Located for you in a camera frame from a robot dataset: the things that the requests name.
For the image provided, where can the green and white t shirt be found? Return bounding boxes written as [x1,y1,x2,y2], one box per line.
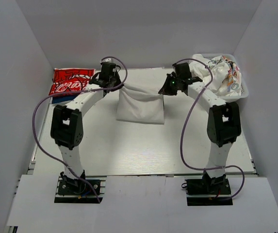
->
[116,84,164,124]

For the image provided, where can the white colourful print t shirt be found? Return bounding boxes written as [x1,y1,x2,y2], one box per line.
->
[188,53,243,97]

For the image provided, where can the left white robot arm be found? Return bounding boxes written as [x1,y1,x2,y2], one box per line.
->
[50,60,123,194]

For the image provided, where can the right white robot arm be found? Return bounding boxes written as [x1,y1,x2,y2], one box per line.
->
[159,62,241,194]

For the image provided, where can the folded red coca-cola shirt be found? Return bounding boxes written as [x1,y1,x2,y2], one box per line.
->
[49,68,96,95]

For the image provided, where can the folded blue shirt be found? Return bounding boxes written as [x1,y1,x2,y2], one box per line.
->
[51,94,78,104]

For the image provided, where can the white plastic basket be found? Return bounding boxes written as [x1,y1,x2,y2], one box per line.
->
[189,52,248,103]

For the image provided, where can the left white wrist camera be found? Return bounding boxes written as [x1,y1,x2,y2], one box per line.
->
[100,57,112,64]

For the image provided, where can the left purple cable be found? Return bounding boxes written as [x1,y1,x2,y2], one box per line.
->
[33,56,128,203]

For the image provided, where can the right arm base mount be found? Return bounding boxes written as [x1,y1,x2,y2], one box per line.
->
[181,172,233,206]

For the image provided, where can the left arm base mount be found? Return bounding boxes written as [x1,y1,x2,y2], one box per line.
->
[54,172,106,204]

